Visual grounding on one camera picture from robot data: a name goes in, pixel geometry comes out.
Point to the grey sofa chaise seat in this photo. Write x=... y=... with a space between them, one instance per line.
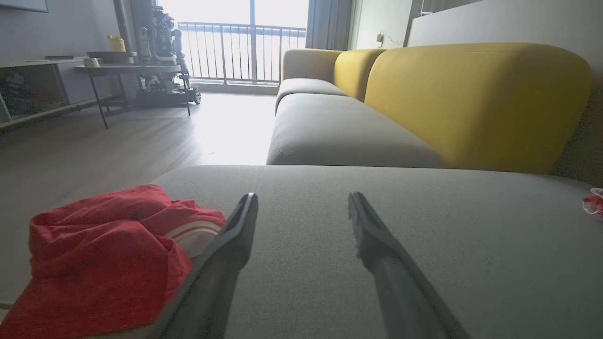
x=471 y=245

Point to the low open shelf unit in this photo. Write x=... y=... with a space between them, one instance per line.
x=37 y=63

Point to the red folded garment white trim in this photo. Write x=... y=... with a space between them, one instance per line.
x=594 y=203

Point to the dark tray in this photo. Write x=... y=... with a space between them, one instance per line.
x=113 y=56

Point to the yellow jug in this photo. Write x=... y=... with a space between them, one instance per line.
x=116 y=44

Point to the grey framed wall board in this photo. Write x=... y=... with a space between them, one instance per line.
x=23 y=4

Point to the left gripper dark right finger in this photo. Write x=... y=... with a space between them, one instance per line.
x=395 y=292

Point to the grey window curtain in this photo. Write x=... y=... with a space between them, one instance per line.
x=330 y=23

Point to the beige wall panel behind sofa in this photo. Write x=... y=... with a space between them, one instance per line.
x=509 y=23

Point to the long grey sofa seat cushion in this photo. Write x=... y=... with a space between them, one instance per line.
x=339 y=132

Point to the small yellow sofa backrest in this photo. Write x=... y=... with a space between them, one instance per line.
x=355 y=70

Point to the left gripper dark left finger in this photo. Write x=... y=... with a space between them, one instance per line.
x=212 y=273

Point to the short grey sofa seat cushion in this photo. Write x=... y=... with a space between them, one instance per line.
x=306 y=87

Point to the red basketball jersey number 23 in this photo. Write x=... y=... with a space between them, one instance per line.
x=94 y=263

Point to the large yellow sofa backrest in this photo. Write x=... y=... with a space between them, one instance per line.
x=471 y=103

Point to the metal balcony railing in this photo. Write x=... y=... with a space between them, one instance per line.
x=235 y=24

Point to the pale yellow sofa end backrest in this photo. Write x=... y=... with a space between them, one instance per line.
x=308 y=63

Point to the background wheeled robot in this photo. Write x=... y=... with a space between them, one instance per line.
x=162 y=52

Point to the dark round side table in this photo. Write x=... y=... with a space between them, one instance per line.
x=127 y=69

